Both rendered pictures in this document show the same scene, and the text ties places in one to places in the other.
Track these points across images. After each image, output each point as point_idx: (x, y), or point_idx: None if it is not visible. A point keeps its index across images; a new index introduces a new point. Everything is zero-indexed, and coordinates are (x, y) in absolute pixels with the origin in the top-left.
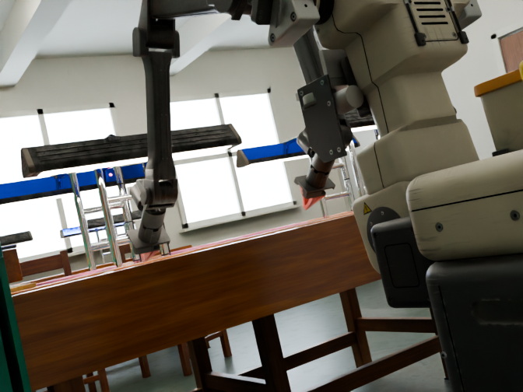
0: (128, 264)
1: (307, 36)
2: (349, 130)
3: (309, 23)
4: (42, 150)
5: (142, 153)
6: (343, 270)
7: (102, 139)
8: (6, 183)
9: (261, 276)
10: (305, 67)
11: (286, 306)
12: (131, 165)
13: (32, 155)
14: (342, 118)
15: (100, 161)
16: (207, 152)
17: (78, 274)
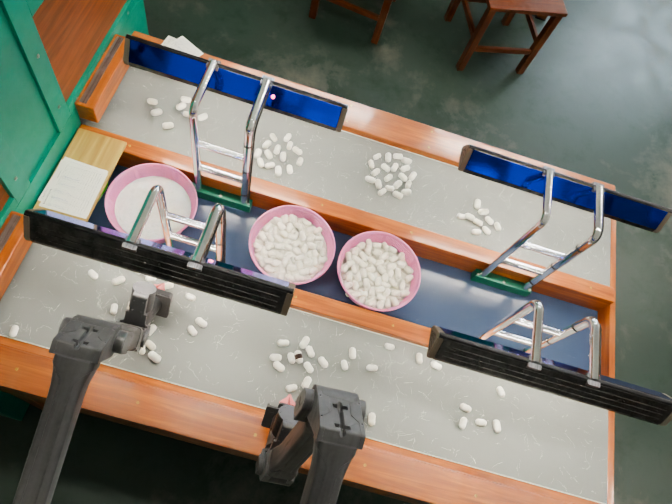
0: (238, 186)
1: (308, 438)
2: (285, 484)
3: None
4: (44, 226)
5: (152, 276)
6: (252, 458)
7: (116, 243)
8: (150, 44)
9: (165, 433)
10: (292, 435)
11: (185, 441)
12: (308, 95)
13: (31, 227)
14: (286, 479)
15: (103, 262)
16: None
17: (182, 174)
